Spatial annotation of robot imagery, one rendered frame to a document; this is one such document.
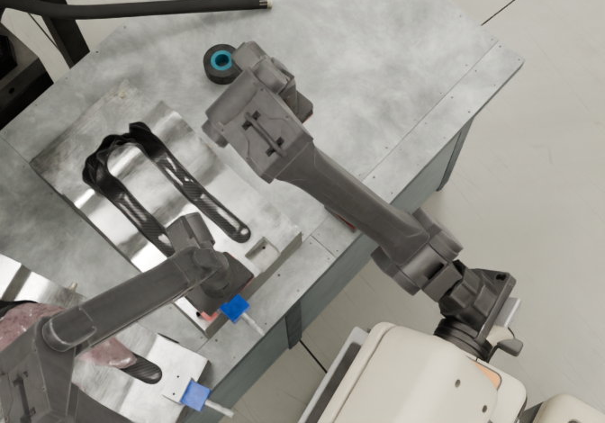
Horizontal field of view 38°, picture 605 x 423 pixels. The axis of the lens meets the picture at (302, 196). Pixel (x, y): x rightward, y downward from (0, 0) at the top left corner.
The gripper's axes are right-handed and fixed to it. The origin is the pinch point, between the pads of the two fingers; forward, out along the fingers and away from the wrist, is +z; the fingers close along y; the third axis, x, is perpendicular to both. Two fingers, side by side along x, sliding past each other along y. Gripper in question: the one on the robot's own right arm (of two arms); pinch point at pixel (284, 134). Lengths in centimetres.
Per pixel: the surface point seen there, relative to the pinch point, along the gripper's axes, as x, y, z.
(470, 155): 12, -62, 95
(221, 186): -3.6, 14.2, 6.8
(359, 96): 0.3, -21.6, 15.1
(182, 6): -38.7, -8.9, 6.9
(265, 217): 7.0, 13.1, 6.5
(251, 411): 17, 37, 96
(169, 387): 17, 48, 8
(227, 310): 14.8, 30.8, 5.4
